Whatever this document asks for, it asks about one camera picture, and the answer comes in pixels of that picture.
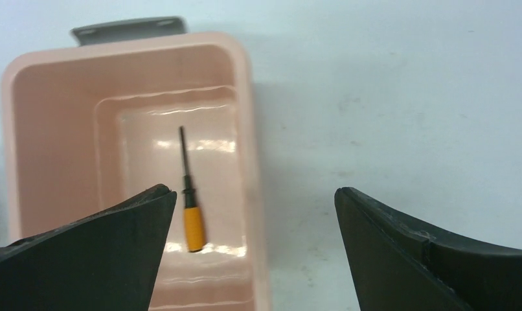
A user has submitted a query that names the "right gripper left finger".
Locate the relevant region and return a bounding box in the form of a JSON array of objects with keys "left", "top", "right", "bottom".
[{"left": 0, "top": 184, "right": 177, "bottom": 310}]

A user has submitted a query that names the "pink plastic bin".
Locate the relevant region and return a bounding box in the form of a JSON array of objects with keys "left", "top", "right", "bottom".
[{"left": 1, "top": 17, "right": 272, "bottom": 310}]

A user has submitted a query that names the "orange black screwdriver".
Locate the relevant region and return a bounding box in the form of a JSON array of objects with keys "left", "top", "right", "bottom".
[{"left": 179, "top": 126, "right": 207, "bottom": 253}]

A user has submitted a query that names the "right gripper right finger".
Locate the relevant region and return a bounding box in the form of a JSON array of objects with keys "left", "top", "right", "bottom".
[{"left": 334, "top": 187, "right": 522, "bottom": 310}]

